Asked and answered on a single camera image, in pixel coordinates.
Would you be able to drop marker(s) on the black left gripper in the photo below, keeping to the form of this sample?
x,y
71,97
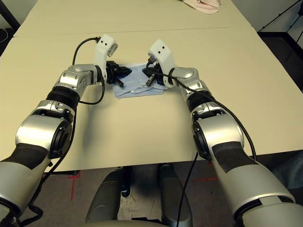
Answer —
x,y
112,71

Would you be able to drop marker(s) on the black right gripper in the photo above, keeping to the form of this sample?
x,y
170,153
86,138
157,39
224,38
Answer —
x,y
156,75

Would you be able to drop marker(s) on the light blue terry towel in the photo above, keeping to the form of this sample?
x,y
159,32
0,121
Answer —
x,y
137,87

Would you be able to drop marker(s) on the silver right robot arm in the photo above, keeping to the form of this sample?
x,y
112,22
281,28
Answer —
x,y
225,132

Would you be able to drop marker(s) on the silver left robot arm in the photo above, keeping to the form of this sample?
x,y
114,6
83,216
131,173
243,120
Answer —
x,y
47,118

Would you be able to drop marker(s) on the pink terry towel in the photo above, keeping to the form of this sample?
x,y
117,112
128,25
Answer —
x,y
206,6

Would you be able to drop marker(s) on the grey right robot leg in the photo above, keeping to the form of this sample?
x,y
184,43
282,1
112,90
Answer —
x,y
176,198

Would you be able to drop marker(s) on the grey robot leg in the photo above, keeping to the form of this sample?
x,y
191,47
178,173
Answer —
x,y
176,198
104,201

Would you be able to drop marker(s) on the grey left robot leg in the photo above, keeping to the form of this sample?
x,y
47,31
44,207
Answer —
x,y
104,201

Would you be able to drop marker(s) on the black low cabinet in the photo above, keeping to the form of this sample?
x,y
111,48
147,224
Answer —
x,y
284,52

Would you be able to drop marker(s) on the black tripod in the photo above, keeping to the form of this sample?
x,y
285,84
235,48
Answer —
x,y
279,20

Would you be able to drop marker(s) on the grey robot torso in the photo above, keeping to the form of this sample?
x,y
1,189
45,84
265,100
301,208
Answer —
x,y
123,224

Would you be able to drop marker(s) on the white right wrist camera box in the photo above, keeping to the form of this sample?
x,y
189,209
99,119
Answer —
x,y
163,54

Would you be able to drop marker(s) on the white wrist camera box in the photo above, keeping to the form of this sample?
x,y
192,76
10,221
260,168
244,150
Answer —
x,y
105,47
163,54

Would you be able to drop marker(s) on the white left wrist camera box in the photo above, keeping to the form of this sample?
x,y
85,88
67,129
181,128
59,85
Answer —
x,y
105,47

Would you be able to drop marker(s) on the wooden side table black frame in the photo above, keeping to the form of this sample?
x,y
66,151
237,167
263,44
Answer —
x,y
10,17

